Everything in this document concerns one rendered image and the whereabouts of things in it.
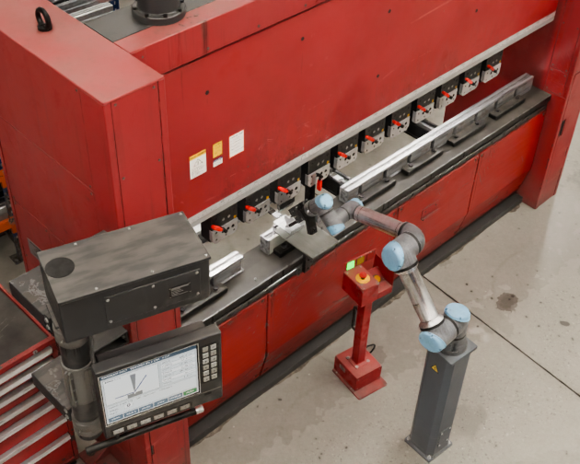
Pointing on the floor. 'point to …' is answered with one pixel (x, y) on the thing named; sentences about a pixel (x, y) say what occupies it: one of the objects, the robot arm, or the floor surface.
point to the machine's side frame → (542, 51)
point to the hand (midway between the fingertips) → (292, 224)
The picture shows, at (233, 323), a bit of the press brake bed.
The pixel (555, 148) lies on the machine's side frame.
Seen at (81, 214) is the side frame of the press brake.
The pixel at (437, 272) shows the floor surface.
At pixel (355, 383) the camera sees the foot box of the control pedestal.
